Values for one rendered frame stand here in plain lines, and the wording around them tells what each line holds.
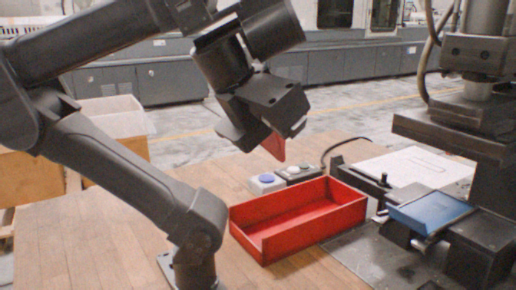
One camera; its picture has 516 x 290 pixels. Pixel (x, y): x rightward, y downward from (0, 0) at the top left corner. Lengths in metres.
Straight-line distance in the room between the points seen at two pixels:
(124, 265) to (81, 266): 0.07
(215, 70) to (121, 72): 4.44
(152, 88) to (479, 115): 4.60
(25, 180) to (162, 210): 2.18
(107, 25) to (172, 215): 0.24
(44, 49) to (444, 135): 0.54
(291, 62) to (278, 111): 5.43
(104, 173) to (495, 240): 0.57
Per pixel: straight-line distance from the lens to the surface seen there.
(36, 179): 2.62
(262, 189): 0.78
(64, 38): 0.45
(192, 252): 0.49
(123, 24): 0.42
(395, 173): 0.98
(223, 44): 0.39
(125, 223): 0.77
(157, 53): 4.89
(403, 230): 0.68
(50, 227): 0.82
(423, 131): 0.60
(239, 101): 0.41
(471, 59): 0.56
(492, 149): 0.56
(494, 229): 0.66
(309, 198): 0.78
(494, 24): 0.56
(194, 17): 0.39
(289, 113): 0.36
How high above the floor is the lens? 1.30
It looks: 22 degrees down
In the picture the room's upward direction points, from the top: straight up
